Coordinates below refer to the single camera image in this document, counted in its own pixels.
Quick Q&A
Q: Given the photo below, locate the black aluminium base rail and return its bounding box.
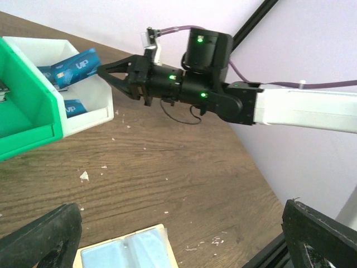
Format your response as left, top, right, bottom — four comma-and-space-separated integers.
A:
243, 233, 293, 268

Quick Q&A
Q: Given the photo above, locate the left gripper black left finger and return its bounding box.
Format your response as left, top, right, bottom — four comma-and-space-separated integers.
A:
1, 203, 82, 267

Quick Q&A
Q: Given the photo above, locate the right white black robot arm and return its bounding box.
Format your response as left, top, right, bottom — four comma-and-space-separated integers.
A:
97, 26, 356, 133

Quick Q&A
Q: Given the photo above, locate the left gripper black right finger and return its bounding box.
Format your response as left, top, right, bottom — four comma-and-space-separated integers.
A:
282, 199, 356, 267

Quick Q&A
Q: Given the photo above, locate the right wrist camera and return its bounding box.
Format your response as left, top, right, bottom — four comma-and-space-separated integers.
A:
141, 27, 162, 66

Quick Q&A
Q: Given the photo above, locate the middle green plastic bin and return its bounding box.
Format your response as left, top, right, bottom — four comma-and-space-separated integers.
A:
1, 39, 64, 161

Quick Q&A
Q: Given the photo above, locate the blue card stack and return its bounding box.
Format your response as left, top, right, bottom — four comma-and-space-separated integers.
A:
37, 66, 68, 92

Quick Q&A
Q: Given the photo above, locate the blue credit card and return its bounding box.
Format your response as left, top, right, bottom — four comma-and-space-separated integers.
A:
64, 99, 87, 118
51, 48, 102, 88

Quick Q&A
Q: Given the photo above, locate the right black frame post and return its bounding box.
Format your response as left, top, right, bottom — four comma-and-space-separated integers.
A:
231, 0, 279, 52

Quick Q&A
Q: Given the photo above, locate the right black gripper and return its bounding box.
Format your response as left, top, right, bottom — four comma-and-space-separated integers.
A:
97, 55, 184, 106

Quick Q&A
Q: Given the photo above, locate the white plastic bin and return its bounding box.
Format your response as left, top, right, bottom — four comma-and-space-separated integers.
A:
2, 36, 114, 138

